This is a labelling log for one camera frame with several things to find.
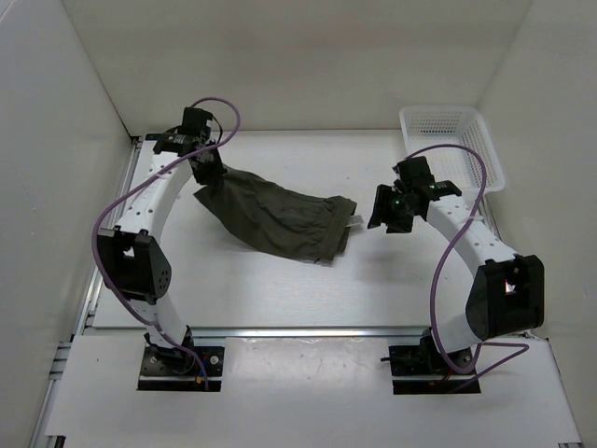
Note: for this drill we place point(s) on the white perforated plastic basket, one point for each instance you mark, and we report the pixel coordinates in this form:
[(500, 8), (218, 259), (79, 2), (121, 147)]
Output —
[(465, 145)]

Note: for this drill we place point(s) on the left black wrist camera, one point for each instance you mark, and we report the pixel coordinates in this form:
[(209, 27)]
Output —
[(197, 122)]

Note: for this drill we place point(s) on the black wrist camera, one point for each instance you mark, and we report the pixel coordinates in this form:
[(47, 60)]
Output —
[(413, 173), (197, 122)]

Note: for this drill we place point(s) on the aluminium front rail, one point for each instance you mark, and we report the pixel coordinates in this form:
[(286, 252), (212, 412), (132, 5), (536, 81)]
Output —
[(306, 332)]

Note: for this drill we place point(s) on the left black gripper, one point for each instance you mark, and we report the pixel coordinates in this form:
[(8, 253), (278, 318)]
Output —
[(215, 174)]

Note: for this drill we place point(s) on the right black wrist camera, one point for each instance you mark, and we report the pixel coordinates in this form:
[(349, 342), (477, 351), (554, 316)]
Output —
[(413, 173)]

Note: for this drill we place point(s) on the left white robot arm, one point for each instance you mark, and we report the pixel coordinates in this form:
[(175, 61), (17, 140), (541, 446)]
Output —
[(126, 237)]

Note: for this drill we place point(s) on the olive green shorts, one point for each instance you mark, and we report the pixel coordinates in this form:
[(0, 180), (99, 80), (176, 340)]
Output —
[(278, 221)]

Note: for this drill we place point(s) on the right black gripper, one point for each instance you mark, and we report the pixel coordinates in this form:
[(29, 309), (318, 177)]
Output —
[(383, 192)]

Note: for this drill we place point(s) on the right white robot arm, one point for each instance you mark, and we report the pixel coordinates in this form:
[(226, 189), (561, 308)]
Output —
[(508, 289)]

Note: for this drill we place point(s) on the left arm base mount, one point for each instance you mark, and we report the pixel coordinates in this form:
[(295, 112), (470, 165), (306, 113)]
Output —
[(164, 370)]

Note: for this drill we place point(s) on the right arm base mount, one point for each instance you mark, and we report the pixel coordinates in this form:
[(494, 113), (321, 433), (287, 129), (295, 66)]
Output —
[(416, 372)]

